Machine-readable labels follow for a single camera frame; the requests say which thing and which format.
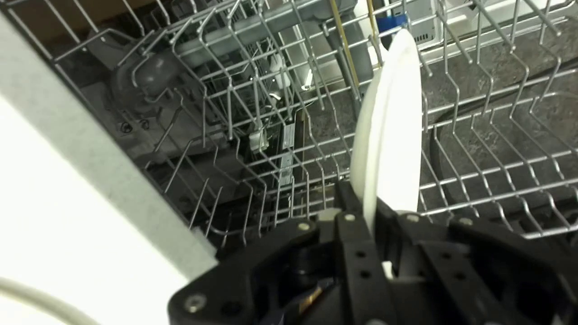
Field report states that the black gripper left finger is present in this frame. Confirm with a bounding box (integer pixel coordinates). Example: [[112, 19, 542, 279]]
[[334, 180, 395, 325]]

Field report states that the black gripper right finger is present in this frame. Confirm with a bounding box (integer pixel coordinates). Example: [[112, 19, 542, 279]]
[[374, 202, 482, 325]]

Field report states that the white plate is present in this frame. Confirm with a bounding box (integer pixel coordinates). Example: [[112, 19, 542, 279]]
[[350, 28, 422, 231]]

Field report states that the white wire dish rack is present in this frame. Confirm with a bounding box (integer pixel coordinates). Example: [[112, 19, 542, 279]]
[[0, 0, 578, 247]]

